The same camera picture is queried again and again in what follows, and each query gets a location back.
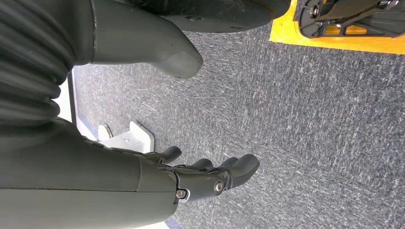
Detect grey kiosk stand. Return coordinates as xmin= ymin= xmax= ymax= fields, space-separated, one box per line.
xmin=96 ymin=121 xmax=156 ymax=155

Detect black ribbed foot frame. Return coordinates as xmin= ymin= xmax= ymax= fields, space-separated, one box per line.
xmin=294 ymin=0 xmax=405 ymax=39

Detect black robot foot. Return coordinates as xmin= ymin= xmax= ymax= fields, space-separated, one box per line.
xmin=133 ymin=0 xmax=292 ymax=33

